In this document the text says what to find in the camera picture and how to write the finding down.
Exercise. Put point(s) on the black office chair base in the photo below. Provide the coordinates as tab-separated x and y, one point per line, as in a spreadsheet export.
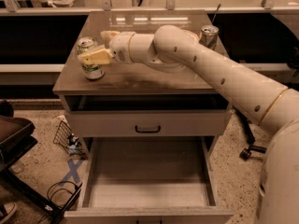
246	152

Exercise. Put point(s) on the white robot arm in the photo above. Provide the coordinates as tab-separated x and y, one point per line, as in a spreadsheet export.
266	102

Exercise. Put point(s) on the dark chair at left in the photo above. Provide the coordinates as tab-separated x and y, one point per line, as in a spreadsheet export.
15	141

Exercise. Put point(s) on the shoe at bottom left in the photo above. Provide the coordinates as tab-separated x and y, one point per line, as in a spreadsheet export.
7	210

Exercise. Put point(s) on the open grey middle drawer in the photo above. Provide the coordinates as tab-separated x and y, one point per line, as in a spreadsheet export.
151	180

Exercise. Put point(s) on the silver blue energy drink can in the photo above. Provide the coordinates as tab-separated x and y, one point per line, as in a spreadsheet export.
209	36

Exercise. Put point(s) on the grey drawer cabinet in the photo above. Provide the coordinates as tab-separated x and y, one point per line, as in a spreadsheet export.
136	88

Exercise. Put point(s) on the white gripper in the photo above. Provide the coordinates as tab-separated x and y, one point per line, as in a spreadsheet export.
120	49

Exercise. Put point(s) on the blue tape cross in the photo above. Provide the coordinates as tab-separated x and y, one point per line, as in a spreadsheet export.
73	171

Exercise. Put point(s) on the black wire basket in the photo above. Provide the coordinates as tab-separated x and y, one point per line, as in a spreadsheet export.
68	141

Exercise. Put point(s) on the green 7up soda can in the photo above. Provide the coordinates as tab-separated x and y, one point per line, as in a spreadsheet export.
91	71

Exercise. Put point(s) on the closed grey top drawer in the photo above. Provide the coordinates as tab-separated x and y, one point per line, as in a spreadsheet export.
138	124

